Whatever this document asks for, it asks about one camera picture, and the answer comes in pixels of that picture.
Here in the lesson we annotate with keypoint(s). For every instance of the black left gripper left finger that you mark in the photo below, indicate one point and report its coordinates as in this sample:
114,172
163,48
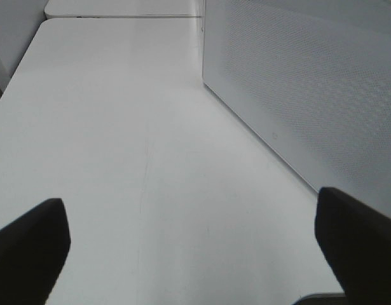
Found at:
33,251

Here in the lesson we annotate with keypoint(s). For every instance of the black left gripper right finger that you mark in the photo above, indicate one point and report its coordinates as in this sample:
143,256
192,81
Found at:
356,242

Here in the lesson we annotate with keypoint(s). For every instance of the white microwave door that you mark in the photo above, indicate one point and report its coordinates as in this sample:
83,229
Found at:
313,80

